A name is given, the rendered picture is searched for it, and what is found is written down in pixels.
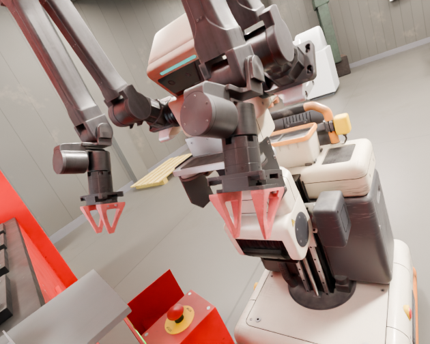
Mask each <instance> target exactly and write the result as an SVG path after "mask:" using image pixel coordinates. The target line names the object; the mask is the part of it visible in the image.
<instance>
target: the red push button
mask: <svg viewBox="0 0 430 344"><path fill-rule="evenodd" d="M183 312H184V307H183V306H182V305H181V304H175V305H173V306H172V307H171V308H170V309H169V310H168V312H167V318H168V319H169V320H171V321H175V323H177V324H178V323H180V322H181V321H182V320H183V319H184V316H183Z"/></svg>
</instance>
